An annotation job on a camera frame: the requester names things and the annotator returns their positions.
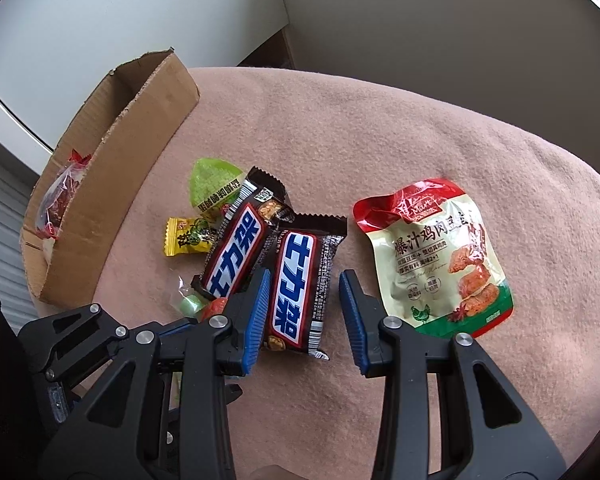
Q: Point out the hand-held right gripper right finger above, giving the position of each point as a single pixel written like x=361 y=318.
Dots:
x=352 y=325

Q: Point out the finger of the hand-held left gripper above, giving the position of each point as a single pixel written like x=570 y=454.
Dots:
x=85 y=335
x=180 y=328

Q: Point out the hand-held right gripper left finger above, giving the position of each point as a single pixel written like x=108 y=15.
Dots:
x=257 y=320

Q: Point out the brown chocolate bar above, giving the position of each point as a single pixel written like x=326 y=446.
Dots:
x=235 y=245
x=300 y=280

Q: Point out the clear red dates packet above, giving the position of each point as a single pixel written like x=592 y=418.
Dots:
x=60 y=195

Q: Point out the brown cardboard box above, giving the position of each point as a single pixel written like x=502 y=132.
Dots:
x=130 y=160

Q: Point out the green candy in clear wrapper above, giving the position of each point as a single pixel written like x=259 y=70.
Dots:
x=190 y=304

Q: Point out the small red snack packet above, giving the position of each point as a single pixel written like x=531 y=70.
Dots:
x=215 y=306

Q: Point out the small yellow candy packet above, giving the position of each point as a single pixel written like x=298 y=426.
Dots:
x=187 y=236

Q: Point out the red green chicken snack packet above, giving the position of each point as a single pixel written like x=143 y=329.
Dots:
x=430 y=260

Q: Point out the grey slatted panel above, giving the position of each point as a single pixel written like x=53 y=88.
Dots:
x=5 y=200

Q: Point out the white wardrobe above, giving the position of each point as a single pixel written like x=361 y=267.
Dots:
x=105 y=20

